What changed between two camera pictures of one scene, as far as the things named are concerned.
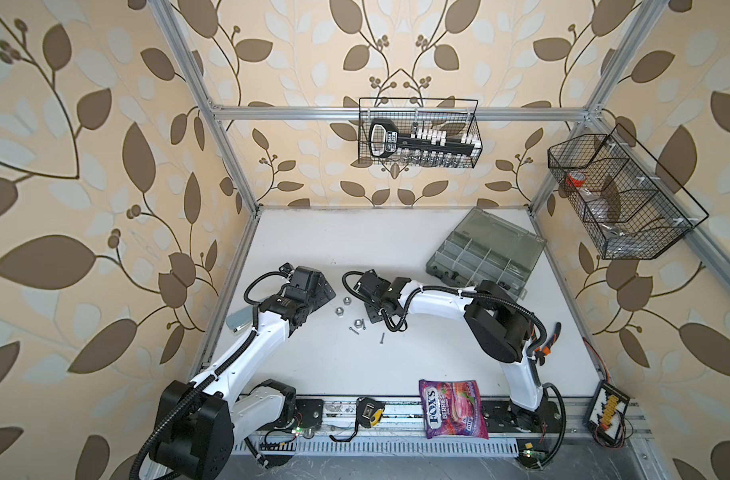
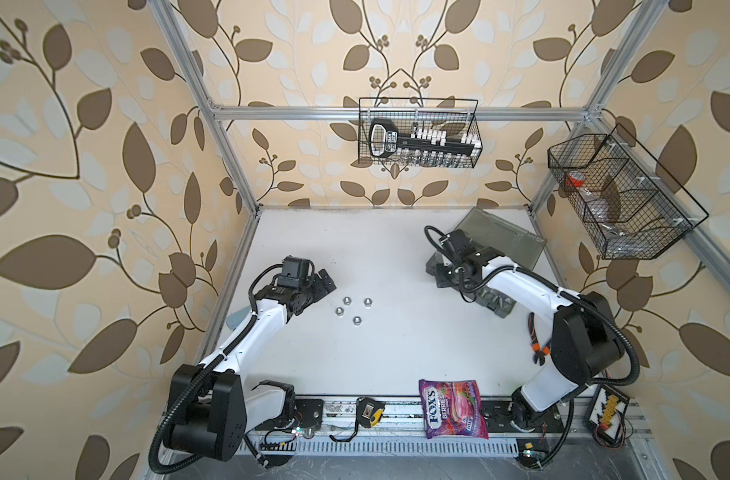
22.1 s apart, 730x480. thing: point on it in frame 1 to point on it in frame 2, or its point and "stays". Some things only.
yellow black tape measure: [368, 414] stays
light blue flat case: [240, 319] stays
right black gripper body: [373, 313] to [446, 275]
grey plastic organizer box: [484, 248] stays
